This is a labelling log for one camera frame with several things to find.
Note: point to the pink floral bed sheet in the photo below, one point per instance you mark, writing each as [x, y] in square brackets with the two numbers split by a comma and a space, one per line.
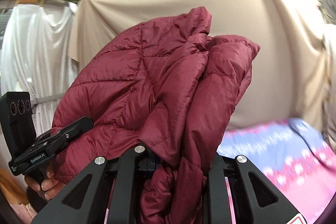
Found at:
[291, 153]

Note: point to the person's left hand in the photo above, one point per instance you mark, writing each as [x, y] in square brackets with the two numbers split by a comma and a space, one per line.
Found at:
[49, 188]

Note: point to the maroon quilted puffer jacket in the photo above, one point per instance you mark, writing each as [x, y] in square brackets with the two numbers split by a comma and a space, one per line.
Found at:
[143, 87]

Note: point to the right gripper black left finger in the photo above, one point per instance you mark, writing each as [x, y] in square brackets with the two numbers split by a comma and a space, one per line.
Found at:
[105, 191]

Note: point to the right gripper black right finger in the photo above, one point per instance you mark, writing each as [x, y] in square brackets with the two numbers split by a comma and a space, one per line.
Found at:
[238, 192]

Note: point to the grey patterned hanging cloth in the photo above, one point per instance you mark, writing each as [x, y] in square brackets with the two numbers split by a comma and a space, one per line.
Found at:
[328, 101]

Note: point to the white hanging curtain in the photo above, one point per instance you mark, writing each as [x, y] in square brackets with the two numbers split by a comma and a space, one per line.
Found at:
[34, 58]

